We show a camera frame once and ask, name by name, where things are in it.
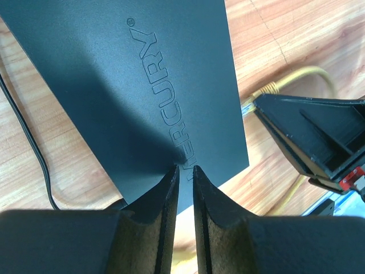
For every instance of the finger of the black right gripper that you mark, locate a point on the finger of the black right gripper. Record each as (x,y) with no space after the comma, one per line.
(322,138)
(326,183)

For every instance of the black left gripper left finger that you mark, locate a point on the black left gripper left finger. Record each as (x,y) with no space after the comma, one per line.
(135,239)

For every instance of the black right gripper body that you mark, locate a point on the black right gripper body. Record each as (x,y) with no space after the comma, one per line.
(354,181)

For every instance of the black network switch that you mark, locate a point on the black network switch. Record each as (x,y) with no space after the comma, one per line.
(148,84)

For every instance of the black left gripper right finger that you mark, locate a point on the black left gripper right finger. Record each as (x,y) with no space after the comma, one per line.
(231,239)

